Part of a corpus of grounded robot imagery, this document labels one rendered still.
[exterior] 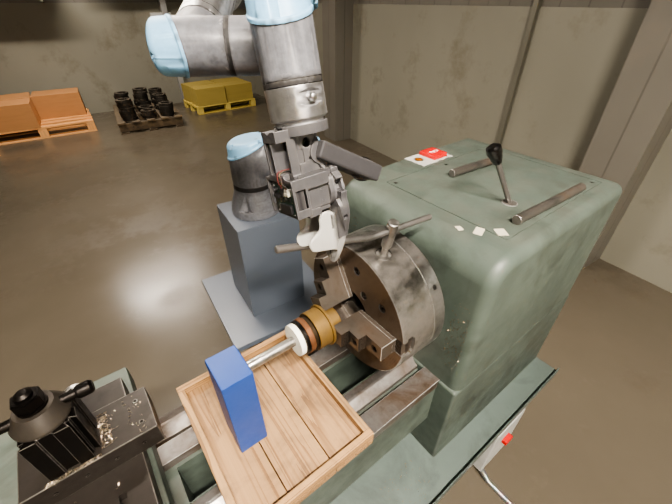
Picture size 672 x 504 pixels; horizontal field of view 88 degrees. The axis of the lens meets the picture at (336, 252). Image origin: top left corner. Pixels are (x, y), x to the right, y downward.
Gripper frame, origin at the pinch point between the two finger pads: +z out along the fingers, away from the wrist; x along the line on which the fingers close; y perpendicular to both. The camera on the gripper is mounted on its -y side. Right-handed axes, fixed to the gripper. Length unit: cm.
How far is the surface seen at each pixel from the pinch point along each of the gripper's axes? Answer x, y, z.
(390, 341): 1.2, -8.2, 22.8
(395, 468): -8, -13, 79
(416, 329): 3.5, -13.2, 21.6
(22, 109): -630, 59, -56
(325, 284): -13.0, -4.5, 13.5
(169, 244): -261, -8, 75
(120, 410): -24, 38, 25
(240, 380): -8.0, 18.8, 19.7
